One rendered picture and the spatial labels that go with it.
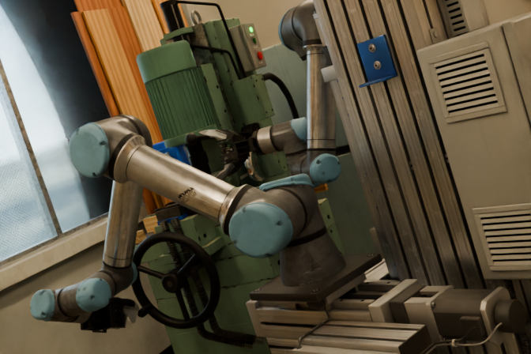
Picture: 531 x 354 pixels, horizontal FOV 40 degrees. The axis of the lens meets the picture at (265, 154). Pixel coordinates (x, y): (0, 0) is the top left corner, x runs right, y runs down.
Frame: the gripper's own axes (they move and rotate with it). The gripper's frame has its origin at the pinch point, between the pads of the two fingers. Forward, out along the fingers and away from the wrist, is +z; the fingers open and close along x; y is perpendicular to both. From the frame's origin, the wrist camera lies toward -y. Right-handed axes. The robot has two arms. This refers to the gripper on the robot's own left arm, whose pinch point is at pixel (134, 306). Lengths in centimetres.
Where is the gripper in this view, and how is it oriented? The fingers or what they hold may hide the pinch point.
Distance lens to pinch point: 212.3
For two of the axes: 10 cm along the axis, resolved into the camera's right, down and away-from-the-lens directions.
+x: 8.4, -3.1, -4.5
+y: 1.4, 9.2, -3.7
